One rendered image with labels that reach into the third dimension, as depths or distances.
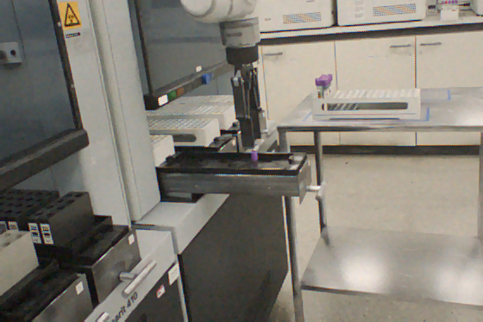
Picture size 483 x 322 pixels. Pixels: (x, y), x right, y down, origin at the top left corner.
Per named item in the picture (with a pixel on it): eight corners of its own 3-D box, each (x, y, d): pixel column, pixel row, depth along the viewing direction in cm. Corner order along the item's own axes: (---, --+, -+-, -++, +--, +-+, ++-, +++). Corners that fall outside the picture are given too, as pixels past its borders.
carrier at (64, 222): (87, 220, 92) (80, 191, 90) (96, 220, 91) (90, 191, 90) (45, 252, 81) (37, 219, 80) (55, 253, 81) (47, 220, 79)
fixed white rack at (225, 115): (140, 135, 154) (136, 116, 152) (155, 125, 163) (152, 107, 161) (228, 134, 144) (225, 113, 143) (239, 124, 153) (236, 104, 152)
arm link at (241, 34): (212, 23, 108) (216, 50, 110) (252, 20, 105) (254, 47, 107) (227, 20, 116) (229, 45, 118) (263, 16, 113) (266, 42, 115)
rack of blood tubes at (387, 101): (311, 119, 143) (310, 98, 142) (319, 110, 152) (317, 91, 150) (419, 118, 132) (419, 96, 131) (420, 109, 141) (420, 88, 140)
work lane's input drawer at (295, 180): (49, 195, 130) (41, 164, 128) (80, 176, 143) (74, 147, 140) (320, 207, 106) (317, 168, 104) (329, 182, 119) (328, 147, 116)
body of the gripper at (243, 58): (232, 43, 117) (236, 82, 120) (219, 48, 110) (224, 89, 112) (262, 41, 115) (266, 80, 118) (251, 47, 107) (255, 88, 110)
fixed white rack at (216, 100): (162, 121, 168) (159, 104, 166) (175, 113, 177) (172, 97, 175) (244, 119, 158) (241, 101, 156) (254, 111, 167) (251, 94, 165)
